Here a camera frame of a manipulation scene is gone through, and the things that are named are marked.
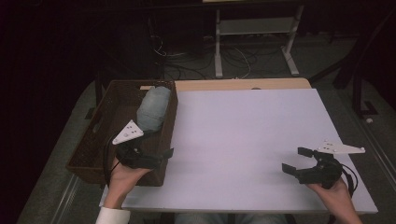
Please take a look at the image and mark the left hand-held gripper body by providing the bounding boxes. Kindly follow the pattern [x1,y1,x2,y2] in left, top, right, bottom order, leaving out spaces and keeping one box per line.
[111,119,164,171]

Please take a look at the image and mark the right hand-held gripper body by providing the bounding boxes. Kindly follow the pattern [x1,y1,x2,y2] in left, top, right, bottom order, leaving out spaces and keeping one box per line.
[297,139,366,190]

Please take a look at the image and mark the light blue denim pants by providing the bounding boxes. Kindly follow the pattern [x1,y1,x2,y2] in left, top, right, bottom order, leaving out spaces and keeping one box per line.
[135,86,172,133]

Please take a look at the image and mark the brown wicker basket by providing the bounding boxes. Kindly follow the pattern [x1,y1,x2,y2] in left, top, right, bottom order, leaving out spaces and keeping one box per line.
[64,78,179,188]

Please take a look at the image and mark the person's right hand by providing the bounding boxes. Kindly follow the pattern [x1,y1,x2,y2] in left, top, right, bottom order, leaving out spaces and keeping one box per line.
[306,178,359,218]

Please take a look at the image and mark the person's left hand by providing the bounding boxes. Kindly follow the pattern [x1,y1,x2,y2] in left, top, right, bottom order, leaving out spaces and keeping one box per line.
[104,157,153,210]

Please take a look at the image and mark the black stand leg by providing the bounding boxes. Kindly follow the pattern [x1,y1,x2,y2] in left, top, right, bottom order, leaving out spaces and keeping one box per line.
[93,69,104,106]

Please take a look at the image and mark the black stand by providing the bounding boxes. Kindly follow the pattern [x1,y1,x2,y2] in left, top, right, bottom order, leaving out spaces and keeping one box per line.
[311,8,396,118]

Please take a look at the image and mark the wooden table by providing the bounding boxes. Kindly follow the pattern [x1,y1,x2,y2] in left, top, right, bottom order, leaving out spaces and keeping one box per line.
[174,77,312,92]

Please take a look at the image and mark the white metal stand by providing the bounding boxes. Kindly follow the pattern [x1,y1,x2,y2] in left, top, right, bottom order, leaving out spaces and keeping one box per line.
[214,4,305,78]

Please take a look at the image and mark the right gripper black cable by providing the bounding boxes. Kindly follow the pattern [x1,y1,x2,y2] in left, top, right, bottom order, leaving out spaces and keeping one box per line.
[340,163,359,199]

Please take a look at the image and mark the metal floor rail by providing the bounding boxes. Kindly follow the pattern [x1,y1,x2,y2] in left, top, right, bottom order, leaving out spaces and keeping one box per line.
[50,174,82,224]
[351,115,396,194]

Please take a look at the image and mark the tangle of black cables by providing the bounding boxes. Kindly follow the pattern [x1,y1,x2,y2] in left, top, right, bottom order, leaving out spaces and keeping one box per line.
[148,34,260,80]

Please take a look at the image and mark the white floor cable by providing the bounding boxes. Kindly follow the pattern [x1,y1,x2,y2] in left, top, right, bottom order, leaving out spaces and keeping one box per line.
[233,46,252,79]

